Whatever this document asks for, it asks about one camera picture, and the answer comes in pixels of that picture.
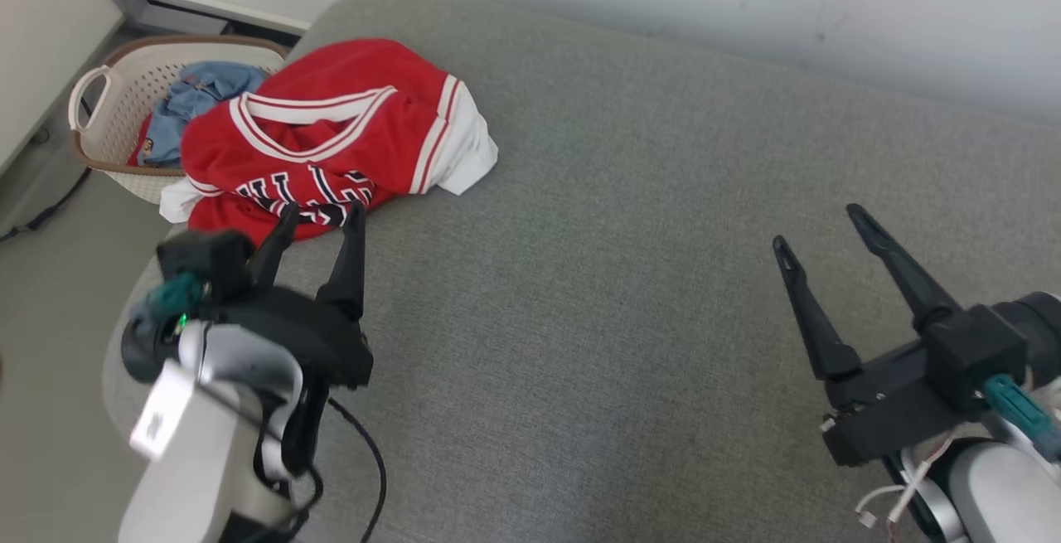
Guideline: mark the white paper label tag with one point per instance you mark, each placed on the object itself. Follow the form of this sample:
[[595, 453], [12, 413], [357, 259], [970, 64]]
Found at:
[[162, 410]]

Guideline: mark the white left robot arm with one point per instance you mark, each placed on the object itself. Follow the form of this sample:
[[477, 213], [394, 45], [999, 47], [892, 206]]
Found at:
[[199, 460]]

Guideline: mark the red jersey white sleeves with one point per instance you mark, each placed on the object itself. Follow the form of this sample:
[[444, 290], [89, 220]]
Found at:
[[331, 79]]

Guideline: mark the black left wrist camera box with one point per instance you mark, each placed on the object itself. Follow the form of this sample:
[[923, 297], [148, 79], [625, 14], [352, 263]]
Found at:
[[207, 261]]

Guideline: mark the blue denim garment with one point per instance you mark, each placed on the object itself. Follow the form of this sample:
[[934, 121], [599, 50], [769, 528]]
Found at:
[[199, 95]]

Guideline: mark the small red cloth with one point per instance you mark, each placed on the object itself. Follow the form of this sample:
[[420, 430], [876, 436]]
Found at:
[[139, 141]]

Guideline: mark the dark wall baseboard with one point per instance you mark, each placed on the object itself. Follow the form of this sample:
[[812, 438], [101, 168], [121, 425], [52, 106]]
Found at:
[[215, 12]]

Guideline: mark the beige plastic laundry basket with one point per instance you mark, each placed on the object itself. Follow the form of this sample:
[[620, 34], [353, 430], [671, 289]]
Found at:
[[124, 104]]

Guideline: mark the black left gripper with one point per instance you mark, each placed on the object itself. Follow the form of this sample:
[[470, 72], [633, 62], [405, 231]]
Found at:
[[323, 344]]

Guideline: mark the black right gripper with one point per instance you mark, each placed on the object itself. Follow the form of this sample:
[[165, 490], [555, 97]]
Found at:
[[895, 410]]

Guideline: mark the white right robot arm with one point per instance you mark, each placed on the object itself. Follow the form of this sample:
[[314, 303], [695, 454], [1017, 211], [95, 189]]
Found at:
[[995, 493]]

